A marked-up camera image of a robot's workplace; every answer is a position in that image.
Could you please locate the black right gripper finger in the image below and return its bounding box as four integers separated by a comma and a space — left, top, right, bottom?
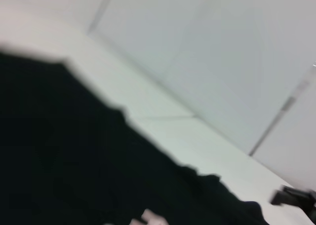
270, 185, 316, 213

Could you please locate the black shirt with FREE print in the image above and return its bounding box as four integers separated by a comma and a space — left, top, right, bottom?
0, 49, 270, 225

